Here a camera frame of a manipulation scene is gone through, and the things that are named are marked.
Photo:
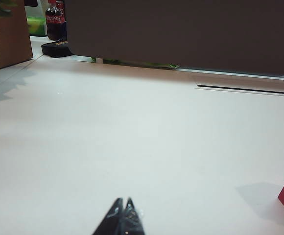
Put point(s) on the grey desk divider panel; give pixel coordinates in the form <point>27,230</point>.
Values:
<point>181,34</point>

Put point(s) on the white divider bracket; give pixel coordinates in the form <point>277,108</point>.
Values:
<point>99,60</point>

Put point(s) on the black zip pouch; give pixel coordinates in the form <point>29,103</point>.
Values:
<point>56,50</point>

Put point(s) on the green tissue box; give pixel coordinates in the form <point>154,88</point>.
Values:
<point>36,27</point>

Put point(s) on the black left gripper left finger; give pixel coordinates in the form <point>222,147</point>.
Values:
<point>111,220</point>

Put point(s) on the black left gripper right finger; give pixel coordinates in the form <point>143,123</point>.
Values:
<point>132,220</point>

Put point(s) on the cola bottle red label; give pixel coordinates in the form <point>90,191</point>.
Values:
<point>55,22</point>

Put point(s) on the brown cardboard box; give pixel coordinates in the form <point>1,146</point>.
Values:
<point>14,36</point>

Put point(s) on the white plastic bag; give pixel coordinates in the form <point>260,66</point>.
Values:
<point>35,11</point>

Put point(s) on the green packet behind divider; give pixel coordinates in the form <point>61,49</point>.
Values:
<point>142,64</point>

